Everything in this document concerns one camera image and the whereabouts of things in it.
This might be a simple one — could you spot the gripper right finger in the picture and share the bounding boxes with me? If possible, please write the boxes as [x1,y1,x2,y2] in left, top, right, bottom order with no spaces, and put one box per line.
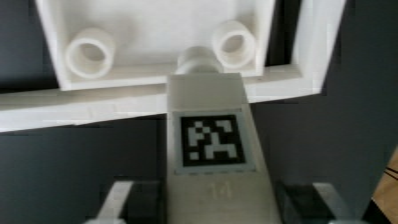
[275,182,362,224]

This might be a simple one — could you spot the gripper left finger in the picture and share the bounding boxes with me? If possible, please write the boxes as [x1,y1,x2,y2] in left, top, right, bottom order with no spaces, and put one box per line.
[85,180,165,224]

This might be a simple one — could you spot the white square table top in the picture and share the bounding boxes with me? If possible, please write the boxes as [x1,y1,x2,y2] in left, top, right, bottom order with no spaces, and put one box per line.
[33,0,275,91]

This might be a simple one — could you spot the white L-shaped obstacle fence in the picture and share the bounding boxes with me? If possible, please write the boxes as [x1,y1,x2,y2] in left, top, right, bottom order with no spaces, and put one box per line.
[0,0,346,133]

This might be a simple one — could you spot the wooden surface with cable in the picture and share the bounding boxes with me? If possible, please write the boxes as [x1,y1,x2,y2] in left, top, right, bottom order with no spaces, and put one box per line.
[371,146,398,224]

